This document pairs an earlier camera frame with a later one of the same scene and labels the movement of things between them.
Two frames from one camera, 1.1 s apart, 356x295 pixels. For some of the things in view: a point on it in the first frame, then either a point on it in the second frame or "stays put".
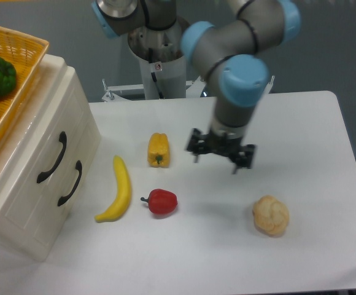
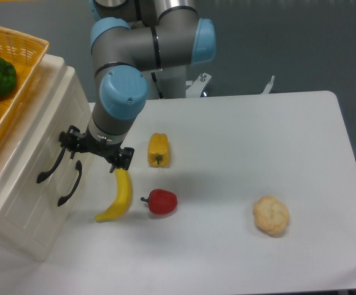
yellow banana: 123,195 stays put
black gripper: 221,145 → 88,144
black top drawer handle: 63,139 stays put
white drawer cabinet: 31,185 stays put
